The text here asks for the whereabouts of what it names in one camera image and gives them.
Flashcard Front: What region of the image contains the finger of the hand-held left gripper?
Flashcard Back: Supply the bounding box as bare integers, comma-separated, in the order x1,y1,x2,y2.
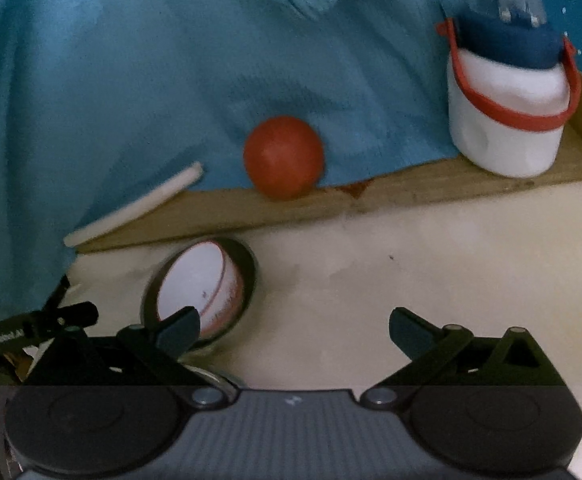
24,301,100,345

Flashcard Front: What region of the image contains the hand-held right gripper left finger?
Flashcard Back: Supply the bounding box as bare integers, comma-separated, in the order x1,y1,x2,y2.
25,306,233,407

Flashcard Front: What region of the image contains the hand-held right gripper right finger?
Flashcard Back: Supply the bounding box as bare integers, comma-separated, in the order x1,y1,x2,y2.
388,307,570,407

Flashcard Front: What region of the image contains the white bowl with red rim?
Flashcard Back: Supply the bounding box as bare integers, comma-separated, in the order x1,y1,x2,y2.
141,236,259,348

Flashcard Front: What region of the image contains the white foam tube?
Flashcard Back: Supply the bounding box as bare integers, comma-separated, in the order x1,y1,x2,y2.
64,161,205,248

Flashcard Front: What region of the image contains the wooden board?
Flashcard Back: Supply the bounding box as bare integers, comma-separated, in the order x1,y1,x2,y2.
74,70,582,255

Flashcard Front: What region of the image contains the orange ball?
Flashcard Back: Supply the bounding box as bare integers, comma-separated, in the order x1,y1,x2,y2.
243,116,327,201

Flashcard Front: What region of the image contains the white jug with blue lid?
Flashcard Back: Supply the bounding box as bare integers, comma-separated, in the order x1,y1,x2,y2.
436,0,582,179

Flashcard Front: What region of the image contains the teal cloth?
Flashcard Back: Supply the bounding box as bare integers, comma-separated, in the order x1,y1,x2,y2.
0,0,504,321

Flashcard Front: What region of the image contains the dotted blue cloth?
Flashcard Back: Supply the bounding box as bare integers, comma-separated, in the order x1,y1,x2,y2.
498,0,582,88

